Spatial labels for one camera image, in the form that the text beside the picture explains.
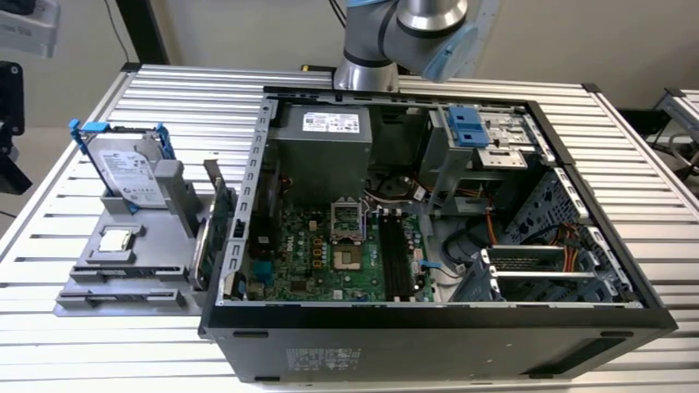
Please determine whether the black RAM slot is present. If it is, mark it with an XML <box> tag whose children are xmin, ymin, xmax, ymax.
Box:
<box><xmin>376</xmin><ymin>209</ymin><xmax>397</xmax><ymax>303</ymax></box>
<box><xmin>391</xmin><ymin>209</ymin><xmax>411</xmax><ymax>303</ymax></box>
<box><xmin>397</xmin><ymin>209</ymin><xmax>419</xmax><ymax>303</ymax></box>
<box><xmin>384</xmin><ymin>209</ymin><xmax>404</xmax><ymax>303</ymax></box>

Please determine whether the hard disk in blue carrier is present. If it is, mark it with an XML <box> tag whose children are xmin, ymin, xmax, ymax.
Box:
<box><xmin>68</xmin><ymin>118</ymin><xmax>176</xmax><ymax>214</ymax></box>

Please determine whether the silver CPU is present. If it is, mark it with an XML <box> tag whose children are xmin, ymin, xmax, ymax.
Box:
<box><xmin>96</xmin><ymin>228</ymin><xmax>136</xmax><ymax>251</ymax></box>

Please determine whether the grey parts rack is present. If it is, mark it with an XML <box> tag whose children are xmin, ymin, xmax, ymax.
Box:
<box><xmin>53</xmin><ymin>159</ymin><xmax>241</xmax><ymax>317</ymax></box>

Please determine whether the green graphics card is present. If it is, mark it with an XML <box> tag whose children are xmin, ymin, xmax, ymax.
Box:
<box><xmin>188</xmin><ymin>158</ymin><xmax>237</xmax><ymax>290</ymax></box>

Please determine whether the grey power supply unit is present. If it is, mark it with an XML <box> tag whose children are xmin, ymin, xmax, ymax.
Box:
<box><xmin>267</xmin><ymin>104</ymin><xmax>373</xmax><ymax>206</ymax></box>

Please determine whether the green motherboard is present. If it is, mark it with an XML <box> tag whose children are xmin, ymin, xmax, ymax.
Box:
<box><xmin>244</xmin><ymin>204</ymin><xmax>437</xmax><ymax>303</ymax></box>

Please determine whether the metal socket cover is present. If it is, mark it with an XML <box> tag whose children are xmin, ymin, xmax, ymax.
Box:
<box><xmin>329</xmin><ymin>197</ymin><xmax>365</xmax><ymax>243</ymax></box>

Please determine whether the thin locking lever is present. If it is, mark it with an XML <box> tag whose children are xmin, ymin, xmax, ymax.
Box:
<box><xmin>355</xmin><ymin>202</ymin><xmax>368</xmax><ymax>245</ymax></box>

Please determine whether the CPU socket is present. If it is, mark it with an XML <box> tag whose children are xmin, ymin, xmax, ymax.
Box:
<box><xmin>332</xmin><ymin>244</ymin><xmax>365</xmax><ymax>271</ymax></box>

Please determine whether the silver metal drive cage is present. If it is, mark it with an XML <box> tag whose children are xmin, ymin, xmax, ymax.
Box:
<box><xmin>423</xmin><ymin>104</ymin><xmax>542</xmax><ymax>214</ymax></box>

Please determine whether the blue drive latch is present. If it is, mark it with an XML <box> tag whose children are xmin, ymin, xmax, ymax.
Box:
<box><xmin>445</xmin><ymin>105</ymin><xmax>488</xmax><ymax>147</ymax></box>

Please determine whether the black open PC case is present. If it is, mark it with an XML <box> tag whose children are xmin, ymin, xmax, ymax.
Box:
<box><xmin>196</xmin><ymin>84</ymin><xmax>678</xmax><ymax>384</ymax></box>

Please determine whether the grey metal disk bay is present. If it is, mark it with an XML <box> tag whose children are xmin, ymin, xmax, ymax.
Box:
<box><xmin>479</xmin><ymin>244</ymin><xmax>599</xmax><ymax>304</ymax></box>

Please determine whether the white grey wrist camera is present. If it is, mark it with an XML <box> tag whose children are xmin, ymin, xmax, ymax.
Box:
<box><xmin>0</xmin><ymin>0</ymin><xmax>60</xmax><ymax>58</ymax></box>

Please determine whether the black upright post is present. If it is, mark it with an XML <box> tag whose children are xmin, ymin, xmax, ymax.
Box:
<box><xmin>113</xmin><ymin>0</ymin><xmax>172</xmax><ymax>66</ymax></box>

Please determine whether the brown white wire bundle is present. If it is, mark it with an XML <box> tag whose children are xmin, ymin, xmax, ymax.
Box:
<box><xmin>364</xmin><ymin>174</ymin><xmax>432</xmax><ymax>204</ymax></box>

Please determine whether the black looped wire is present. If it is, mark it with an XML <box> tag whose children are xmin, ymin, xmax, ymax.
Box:
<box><xmin>443</xmin><ymin>227</ymin><xmax>492</xmax><ymax>268</ymax></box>

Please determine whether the orange wire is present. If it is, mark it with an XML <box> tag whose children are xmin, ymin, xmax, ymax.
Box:
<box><xmin>484</xmin><ymin>207</ymin><xmax>499</xmax><ymax>247</ymax></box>

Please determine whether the coloured wire bundle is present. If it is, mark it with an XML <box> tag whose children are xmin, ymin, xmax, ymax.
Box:
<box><xmin>555</xmin><ymin>223</ymin><xmax>582</xmax><ymax>273</ymax></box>

